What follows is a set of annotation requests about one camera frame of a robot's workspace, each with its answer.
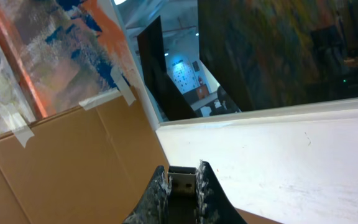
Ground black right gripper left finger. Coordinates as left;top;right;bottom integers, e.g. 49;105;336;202
123;166;170;224

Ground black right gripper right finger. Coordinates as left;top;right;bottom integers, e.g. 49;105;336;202
196;161;247;224

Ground brown cardboard panel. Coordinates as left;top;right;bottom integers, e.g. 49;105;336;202
0;89;267;223

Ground dark painted canvas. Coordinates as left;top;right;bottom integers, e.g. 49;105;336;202
198;0;358;112

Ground colourful abstract painting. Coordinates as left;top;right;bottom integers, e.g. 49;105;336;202
0;0;138;134

